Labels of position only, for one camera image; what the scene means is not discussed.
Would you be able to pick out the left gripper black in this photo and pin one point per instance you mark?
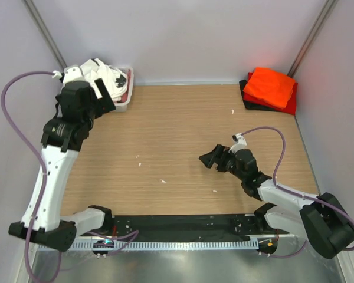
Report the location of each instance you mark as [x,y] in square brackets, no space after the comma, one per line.
[103,105]

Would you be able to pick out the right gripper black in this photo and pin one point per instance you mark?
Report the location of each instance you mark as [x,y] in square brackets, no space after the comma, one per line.
[218,155]

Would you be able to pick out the white t shirt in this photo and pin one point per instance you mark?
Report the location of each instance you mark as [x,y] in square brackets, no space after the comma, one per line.
[114,79]

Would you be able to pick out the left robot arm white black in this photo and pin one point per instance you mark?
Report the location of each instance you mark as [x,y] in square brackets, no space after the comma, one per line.
[63,135]

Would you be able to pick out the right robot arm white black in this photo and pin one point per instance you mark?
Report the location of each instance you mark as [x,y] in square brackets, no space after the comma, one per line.
[319,219]

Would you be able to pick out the white plastic laundry basket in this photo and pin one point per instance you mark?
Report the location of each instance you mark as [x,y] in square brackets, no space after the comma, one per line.
[122,105]

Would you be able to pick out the red folded t shirt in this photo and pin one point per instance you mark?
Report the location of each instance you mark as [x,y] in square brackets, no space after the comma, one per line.
[252,103]

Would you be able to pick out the orange folded t shirt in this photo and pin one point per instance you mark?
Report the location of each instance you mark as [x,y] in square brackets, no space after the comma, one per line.
[271,86]

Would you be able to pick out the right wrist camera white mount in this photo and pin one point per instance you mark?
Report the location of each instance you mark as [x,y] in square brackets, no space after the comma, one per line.
[239,143]

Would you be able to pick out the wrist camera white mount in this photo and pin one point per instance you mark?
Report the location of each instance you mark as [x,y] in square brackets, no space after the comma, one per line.
[69,74]
[239,143]

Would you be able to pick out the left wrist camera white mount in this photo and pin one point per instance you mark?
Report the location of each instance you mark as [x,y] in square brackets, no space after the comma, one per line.
[69,74]

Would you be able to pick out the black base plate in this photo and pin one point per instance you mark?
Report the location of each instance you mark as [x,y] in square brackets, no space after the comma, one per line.
[191,228]

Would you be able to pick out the white slotted cable duct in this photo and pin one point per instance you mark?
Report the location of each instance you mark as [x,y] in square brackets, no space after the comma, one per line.
[99,245]

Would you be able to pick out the left aluminium corner post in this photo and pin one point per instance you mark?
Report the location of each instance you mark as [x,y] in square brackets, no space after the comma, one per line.
[44,31]

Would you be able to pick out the aluminium corner post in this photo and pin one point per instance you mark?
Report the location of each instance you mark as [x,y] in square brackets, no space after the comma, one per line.
[316,28]
[44,31]

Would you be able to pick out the right aluminium corner post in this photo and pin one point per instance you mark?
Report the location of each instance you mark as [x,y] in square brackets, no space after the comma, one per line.
[316,28]

